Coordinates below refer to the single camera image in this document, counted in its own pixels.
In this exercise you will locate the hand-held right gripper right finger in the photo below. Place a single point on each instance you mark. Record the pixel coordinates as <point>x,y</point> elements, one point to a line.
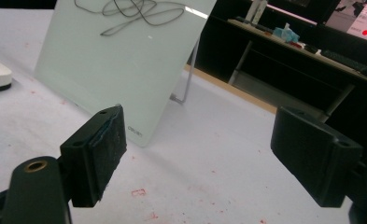
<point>312,155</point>

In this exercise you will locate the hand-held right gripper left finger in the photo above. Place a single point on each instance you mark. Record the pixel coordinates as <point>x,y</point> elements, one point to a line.
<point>91,161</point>

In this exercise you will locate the white upright object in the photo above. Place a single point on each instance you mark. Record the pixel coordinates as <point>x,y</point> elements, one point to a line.
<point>256,11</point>

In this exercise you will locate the metal board stand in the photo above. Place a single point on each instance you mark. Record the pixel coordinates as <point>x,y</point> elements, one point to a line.
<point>190,71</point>

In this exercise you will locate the pale green glass board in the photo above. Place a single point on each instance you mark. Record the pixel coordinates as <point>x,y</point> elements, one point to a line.
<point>115,77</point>

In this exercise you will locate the dark desk with grey frame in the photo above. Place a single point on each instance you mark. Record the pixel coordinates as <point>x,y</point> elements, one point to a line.
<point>284,90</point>

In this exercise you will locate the computer monitor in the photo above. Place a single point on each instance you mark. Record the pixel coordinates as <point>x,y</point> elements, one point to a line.
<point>358,18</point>

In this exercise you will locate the black keyboard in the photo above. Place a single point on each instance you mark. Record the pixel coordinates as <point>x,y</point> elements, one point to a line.
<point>352,63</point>

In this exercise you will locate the blue tissue pack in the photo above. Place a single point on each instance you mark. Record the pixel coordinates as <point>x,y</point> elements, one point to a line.
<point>286,33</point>

